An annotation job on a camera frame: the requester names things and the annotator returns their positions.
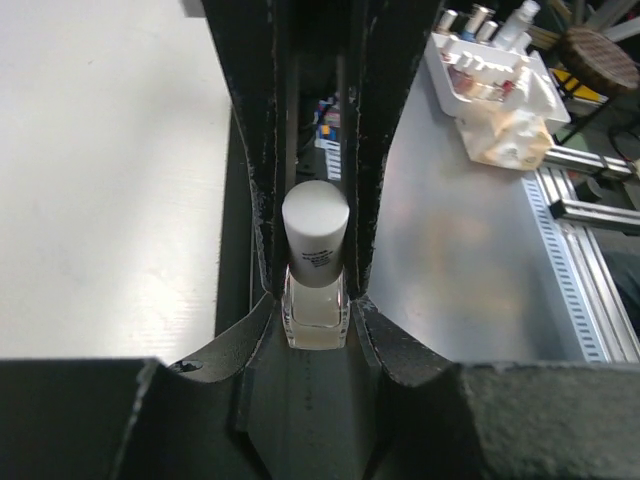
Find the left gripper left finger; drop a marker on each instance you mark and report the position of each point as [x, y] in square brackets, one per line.
[114, 135]

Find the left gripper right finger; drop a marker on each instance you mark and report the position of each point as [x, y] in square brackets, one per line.
[541, 415]

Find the clear nail polish bottle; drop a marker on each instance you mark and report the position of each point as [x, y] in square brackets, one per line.
[315, 318]

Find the white nail polish cap brush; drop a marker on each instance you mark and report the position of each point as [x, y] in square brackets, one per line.
[315, 215]

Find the white organizer tray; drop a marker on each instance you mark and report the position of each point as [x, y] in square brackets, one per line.
[473, 82]

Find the round brown stool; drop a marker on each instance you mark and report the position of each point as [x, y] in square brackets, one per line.
[597, 62]

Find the white slotted cable duct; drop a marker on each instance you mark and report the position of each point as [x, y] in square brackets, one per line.
[574, 319]

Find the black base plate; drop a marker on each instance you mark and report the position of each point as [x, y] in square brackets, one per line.
[234, 273]

